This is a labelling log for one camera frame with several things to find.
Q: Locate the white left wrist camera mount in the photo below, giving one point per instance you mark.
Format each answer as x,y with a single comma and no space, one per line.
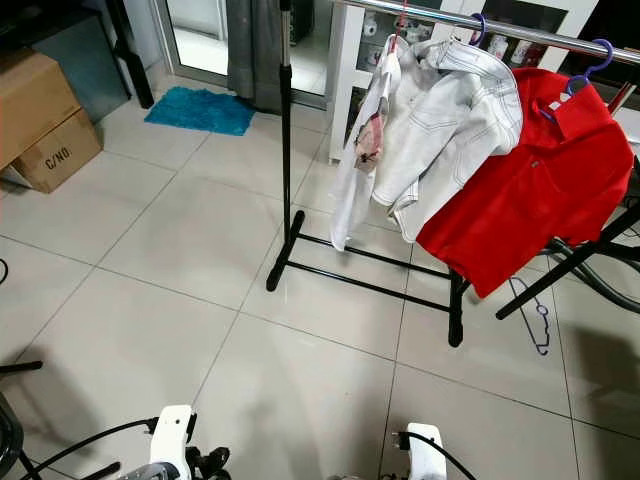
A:
172,435

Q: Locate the red polo shirt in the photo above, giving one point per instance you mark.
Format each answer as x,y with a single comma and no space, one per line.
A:
530,200

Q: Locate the red plastic hanger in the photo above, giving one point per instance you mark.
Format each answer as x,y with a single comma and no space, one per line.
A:
401,28

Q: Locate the grey curtain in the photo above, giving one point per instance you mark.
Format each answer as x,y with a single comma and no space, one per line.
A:
253,50

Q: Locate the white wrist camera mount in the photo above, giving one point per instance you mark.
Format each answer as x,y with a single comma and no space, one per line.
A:
172,435
426,455

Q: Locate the black metal stand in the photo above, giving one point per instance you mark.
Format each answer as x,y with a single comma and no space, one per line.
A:
560,272

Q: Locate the black clothes rack silver bar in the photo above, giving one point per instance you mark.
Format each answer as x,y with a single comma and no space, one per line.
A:
286,150

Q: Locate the blue shaggy floor mat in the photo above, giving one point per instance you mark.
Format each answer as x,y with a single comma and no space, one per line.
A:
200,110

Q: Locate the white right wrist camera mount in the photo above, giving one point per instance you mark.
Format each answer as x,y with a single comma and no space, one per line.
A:
426,455

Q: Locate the purple plastic hanger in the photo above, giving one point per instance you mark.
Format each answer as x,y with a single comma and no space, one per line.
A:
603,52
480,30

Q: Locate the black chair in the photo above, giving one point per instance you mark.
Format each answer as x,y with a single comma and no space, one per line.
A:
10,440

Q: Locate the small printed cardboard box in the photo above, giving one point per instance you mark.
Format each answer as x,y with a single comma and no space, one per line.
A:
65,155

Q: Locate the white shirt with pink tag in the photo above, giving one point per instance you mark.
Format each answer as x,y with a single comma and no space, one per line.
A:
350,200

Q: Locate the black leaning pole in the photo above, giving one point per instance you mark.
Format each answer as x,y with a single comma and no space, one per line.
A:
135,65

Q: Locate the dark grey cabinet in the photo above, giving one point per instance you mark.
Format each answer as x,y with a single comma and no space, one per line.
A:
105,60

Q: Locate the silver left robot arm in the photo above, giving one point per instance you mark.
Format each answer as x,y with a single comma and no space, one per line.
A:
150,472

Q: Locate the white sliding door frame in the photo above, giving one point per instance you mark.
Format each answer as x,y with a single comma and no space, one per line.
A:
163,40

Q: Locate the large plain cardboard box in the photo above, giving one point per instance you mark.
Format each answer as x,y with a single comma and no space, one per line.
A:
35,100

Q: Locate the white denim jacket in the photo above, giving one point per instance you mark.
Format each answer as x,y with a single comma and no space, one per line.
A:
450,120

